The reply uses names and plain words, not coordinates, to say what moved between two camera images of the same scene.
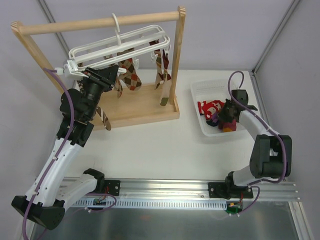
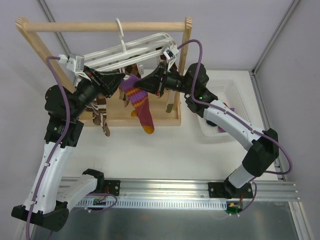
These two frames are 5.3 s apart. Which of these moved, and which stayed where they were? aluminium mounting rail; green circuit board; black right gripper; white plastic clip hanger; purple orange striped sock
Moved: black right gripper; white plastic clip hanger; purple orange striped sock
Stayed: green circuit board; aluminium mounting rail
